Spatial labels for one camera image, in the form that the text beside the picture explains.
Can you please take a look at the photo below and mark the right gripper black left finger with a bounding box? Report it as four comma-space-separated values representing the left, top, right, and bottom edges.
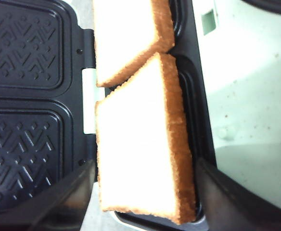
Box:
0, 160, 96, 231

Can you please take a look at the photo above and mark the white bread slice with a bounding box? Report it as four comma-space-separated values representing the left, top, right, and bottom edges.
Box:
93, 0, 175, 87
96, 53, 196, 224

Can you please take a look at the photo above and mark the black sandwich maker lid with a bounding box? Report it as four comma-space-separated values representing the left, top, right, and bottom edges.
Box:
0, 0, 95, 215

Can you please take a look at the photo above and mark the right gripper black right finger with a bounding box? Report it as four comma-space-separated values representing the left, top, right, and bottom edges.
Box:
195, 158, 281, 231

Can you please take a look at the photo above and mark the black round frying pan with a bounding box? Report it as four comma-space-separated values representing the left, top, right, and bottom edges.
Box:
243, 0, 281, 15

